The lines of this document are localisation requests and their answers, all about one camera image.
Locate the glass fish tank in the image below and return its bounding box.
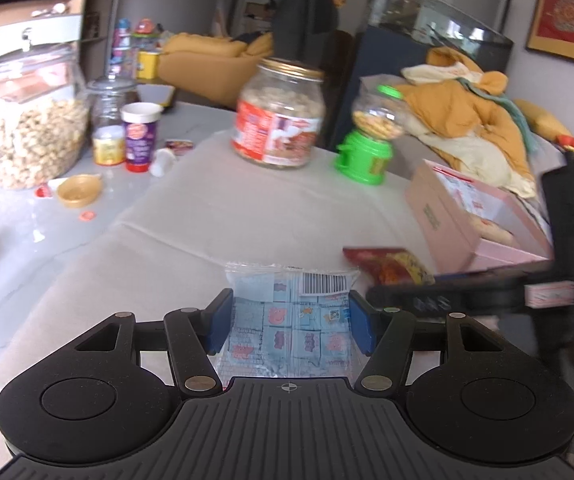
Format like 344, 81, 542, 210
366, 0, 514, 52

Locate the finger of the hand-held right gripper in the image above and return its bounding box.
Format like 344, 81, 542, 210
429, 258, 556, 288
366, 282, 535, 318

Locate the yellow pillow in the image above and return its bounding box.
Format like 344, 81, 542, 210
514, 99, 574, 142

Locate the red and green toy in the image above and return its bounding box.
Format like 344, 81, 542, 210
134, 18, 162, 52

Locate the white table cloth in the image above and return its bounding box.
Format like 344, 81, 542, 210
0, 129, 472, 391

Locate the teal cloth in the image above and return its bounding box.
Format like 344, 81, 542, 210
459, 77, 542, 153

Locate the green snack dispenser jar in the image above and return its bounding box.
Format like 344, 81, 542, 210
335, 85, 408, 187

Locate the purple bottle white cap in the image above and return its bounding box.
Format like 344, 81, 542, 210
120, 102, 164, 173

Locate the yellow armchair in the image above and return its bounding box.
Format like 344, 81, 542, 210
157, 31, 276, 110

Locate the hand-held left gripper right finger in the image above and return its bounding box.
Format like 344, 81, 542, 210
348, 290, 511, 395

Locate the dark blue cabinet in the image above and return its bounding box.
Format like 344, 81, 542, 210
353, 26, 514, 92

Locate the large glass jar of peanuts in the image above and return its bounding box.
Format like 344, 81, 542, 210
0, 42, 91, 192

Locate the pink cardboard box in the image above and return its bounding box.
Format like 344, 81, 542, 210
406, 159, 574, 309

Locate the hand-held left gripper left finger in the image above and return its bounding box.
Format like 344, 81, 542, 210
74, 287, 235, 395

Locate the loose gold lid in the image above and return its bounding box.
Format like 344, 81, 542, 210
56, 173, 105, 209

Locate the red snack packet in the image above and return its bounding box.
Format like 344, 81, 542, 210
342, 246, 436, 289

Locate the gold-lidded jar with red label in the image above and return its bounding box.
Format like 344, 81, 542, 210
230, 57, 327, 170

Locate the wooden television cabinet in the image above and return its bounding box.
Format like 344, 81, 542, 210
0, 0, 120, 91

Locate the orange and cream blanket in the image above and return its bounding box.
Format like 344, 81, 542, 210
397, 47, 538, 200

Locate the blue toy bottle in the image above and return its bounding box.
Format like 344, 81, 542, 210
110, 18, 134, 80

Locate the yellow-edged board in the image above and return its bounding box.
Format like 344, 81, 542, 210
136, 83, 176, 108

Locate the blue patterned snack packet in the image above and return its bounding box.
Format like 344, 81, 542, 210
210, 261, 363, 381

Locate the small glass jar with lid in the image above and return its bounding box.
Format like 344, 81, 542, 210
86, 75, 139, 131

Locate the yellow toy box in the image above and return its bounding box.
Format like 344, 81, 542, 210
136, 50, 164, 81

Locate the small white bottle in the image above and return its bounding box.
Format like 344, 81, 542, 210
149, 148, 176, 178

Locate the dark jacket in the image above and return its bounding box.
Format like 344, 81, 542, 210
271, 0, 342, 70

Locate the small yellow container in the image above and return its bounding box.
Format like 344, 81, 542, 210
92, 125, 127, 167

